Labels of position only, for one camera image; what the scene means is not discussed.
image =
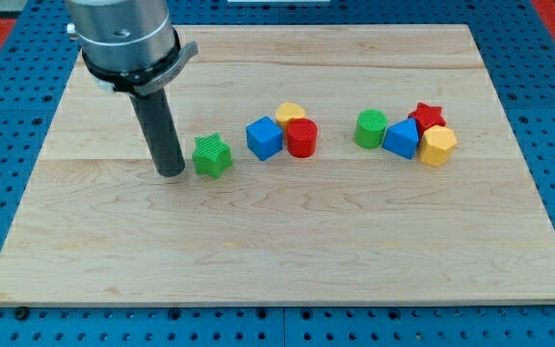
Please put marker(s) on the green star block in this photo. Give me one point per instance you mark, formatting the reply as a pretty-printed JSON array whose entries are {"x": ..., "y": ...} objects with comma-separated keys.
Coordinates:
[{"x": 211, "y": 156}]

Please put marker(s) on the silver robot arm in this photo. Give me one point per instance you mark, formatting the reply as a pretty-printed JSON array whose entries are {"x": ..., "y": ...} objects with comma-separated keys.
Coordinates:
[{"x": 130, "y": 46}]

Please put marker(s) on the blue cube block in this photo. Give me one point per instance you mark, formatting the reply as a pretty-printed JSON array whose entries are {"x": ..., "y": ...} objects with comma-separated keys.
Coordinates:
[{"x": 264, "y": 138}]

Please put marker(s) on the red star block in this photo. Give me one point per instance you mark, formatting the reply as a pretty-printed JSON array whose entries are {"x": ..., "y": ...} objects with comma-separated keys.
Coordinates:
[{"x": 427, "y": 116}]

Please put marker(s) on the red cylinder block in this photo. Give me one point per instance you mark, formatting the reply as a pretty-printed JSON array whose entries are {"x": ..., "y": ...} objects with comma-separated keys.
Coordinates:
[{"x": 302, "y": 137}]

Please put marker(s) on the light wooden board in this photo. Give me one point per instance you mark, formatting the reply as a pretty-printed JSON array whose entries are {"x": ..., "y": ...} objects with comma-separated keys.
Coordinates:
[{"x": 348, "y": 226}]

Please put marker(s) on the yellow heart block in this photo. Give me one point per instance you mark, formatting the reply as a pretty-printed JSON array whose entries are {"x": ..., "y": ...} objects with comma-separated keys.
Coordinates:
[{"x": 288, "y": 111}]

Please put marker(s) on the green cylinder block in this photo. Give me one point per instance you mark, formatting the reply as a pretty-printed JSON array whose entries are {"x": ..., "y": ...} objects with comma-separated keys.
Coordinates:
[{"x": 370, "y": 128}]

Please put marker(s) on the blue triangle block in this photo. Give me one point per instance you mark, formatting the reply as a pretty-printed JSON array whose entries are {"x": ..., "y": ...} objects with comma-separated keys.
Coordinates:
[{"x": 402, "y": 138}]

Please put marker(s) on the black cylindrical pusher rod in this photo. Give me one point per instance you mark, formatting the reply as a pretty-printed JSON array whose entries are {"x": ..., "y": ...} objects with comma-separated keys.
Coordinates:
[{"x": 154, "y": 115}]

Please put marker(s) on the yellow hexagon block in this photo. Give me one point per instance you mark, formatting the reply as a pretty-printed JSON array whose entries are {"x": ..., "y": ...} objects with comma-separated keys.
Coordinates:
[{"x": 437, "y": 145}]

